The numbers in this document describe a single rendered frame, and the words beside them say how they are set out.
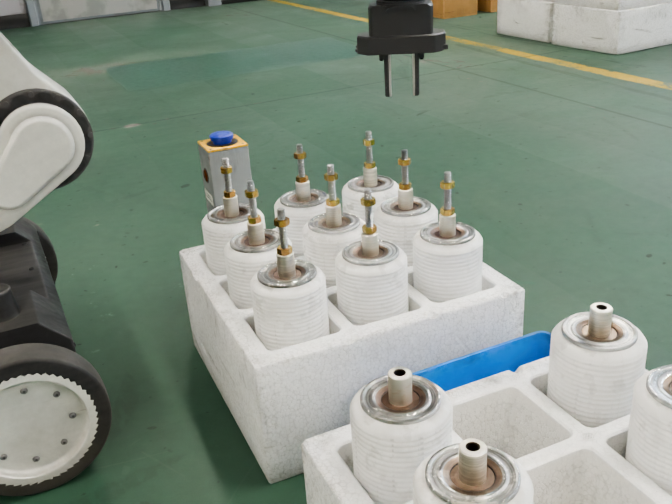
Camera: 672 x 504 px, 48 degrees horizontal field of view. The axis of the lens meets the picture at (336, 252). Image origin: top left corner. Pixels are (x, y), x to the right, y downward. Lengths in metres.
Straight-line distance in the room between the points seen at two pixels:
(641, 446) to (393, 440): 0.23
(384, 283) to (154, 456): 0.40
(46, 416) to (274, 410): 0.29
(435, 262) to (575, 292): 0.48
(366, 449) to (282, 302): 0.28
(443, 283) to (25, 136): 0.59
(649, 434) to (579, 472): 0.09
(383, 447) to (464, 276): 0.39
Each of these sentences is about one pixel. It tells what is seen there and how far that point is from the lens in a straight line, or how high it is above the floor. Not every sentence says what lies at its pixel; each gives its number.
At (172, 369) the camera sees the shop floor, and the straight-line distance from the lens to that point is 1.28.
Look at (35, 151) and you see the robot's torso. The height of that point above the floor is 0.40.
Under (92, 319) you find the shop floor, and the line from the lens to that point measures 1.48.
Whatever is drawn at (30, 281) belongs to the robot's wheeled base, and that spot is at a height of 0.19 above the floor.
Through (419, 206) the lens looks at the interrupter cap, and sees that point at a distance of 1.14.
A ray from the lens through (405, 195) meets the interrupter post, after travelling 1.13.
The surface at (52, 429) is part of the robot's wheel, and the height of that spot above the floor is 0.08.
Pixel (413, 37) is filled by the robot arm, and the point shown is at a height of 0.50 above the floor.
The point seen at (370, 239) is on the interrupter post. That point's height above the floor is 0.28.
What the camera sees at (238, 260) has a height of 0.24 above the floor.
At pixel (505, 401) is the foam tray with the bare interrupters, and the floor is 0.16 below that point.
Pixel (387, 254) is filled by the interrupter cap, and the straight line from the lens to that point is 0.99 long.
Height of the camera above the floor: 0.68
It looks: 25 degrees down
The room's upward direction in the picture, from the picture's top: 4 degrees counter-clockwise
